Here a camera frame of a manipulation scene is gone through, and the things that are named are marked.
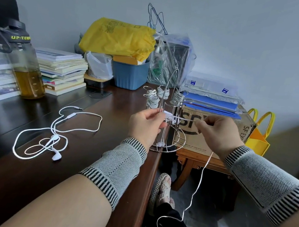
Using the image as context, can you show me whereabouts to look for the person's left hand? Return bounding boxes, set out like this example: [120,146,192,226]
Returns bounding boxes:
[126,106,169,152]

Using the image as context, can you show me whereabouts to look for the person's right hand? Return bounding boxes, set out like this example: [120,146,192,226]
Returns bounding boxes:
[192,113,247,163]

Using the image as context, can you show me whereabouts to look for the white wired earphones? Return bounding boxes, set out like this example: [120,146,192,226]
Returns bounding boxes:
[150,109,218,227]
[12,101,104,166]

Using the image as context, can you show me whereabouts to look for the person's left forearm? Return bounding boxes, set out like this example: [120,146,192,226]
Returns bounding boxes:
[0,127,149,227]

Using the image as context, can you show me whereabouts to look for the person's right forearm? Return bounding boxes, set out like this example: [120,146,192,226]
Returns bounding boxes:
[217,144,299,227]

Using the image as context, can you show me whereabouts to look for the coiled white earphones bundle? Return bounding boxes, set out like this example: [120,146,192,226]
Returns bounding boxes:
[145,89,161,110]
[156,85,171,99]
[171,90,186,106]

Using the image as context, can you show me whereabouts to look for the brown cardboard box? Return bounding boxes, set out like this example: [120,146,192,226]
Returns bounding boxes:
[175,100,258,163]

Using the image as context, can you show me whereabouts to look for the blue folders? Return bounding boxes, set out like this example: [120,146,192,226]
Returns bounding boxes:
[180,91,243,120]

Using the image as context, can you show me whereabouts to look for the brown wooden stool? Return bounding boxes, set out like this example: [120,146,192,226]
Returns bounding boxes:
[170,146,244,212]

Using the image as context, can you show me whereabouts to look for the clear plastic packets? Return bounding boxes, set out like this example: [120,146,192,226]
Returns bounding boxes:
[183,70,248,106]

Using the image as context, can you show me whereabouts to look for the blue plastic bin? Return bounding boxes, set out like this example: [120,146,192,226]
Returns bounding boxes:
[110,55,151,92]

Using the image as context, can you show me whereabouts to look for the clear plastic bag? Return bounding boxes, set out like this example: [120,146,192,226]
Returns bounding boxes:
[146,29,199,90]

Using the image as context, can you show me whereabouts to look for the yellow tote bag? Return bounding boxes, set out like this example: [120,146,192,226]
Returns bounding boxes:
[243,108,276,158]

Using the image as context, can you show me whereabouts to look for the grey knit wrist sleeve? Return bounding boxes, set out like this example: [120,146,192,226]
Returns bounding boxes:
[218,144,299,227]
[76,133,149,214]

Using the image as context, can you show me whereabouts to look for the black box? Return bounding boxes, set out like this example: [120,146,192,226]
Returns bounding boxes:
[83,72,116,90]

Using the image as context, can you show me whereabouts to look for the white plastic bag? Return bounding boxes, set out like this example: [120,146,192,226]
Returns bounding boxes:
[83,50,116,81]

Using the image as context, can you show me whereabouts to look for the person's foot in woven sandal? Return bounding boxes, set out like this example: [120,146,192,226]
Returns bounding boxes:
[148,171,179,217]

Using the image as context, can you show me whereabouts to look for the yellow plastic bag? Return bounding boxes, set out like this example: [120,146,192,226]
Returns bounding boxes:
[77,15,158,64]

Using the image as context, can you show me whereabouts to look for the stack of books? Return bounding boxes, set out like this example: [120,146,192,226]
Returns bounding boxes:
[31,47,90,99]

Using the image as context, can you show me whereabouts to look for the person's leg in black trousers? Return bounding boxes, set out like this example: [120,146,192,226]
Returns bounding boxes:
[143,201,202,227]

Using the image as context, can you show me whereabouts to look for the clear water bottle black lid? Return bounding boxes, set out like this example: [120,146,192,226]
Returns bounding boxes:
[0,18,52,101]

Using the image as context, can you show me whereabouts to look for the printed paper sheet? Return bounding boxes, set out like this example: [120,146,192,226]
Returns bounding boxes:
[0,44,26,107]

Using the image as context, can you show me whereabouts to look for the black chair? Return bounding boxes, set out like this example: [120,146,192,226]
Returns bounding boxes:
[0,0,21,46]

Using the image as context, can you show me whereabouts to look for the silver wire rack stand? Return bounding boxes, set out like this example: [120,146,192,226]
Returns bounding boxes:
[138,66,193,155]

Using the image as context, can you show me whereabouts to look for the black desk cable grommet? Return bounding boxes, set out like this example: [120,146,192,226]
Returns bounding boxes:
[89,90,107,100]

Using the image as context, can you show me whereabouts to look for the blue wire hangers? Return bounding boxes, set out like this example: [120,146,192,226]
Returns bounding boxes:
[145,3,171,36]

